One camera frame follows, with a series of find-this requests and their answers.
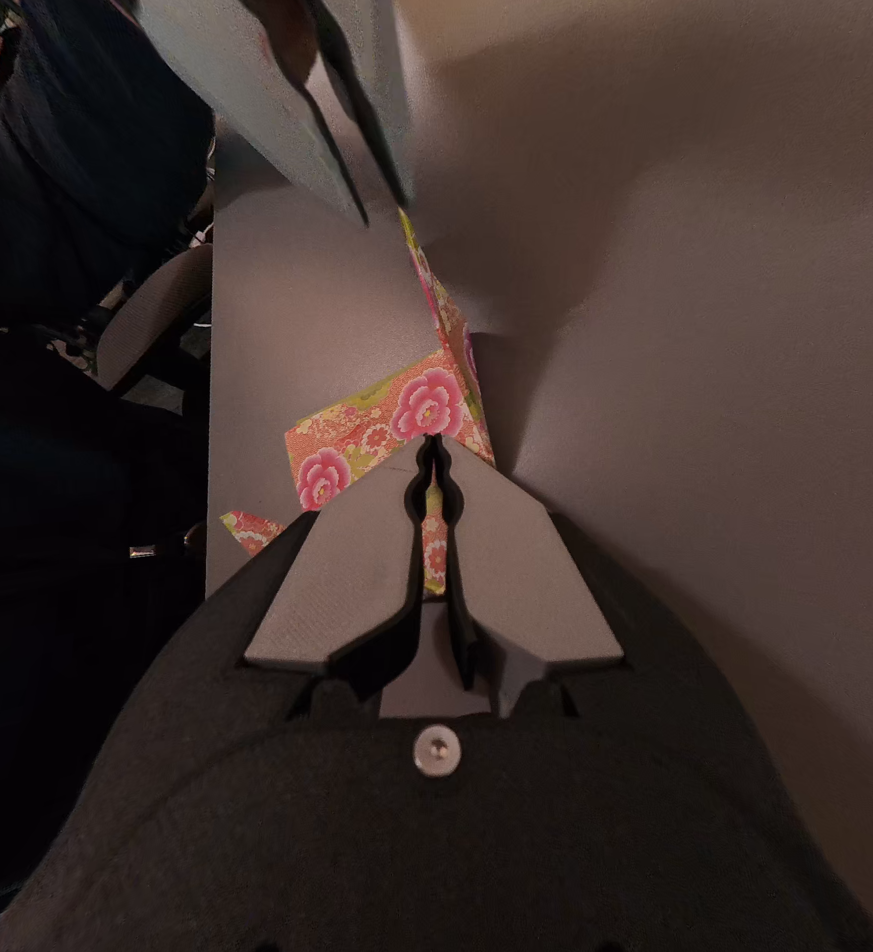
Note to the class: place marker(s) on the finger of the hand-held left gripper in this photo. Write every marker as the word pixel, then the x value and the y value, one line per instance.
pixel 235 67
pixel 377 67

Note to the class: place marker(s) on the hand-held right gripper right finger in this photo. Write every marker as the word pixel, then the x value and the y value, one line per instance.
pixel 518 580

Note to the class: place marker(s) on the person's dark clothed torso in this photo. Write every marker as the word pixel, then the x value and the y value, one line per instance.
pixel 57 461

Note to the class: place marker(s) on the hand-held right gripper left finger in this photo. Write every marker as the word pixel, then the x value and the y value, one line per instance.
pixel 347 580

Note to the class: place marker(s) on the grey office chair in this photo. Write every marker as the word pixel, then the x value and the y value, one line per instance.
pixel 154 320

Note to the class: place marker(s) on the floral origami paper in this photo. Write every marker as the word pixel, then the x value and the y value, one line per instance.
pixel 421 401

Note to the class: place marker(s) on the metal badge reel clip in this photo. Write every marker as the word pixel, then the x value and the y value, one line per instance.
pixel 142 552

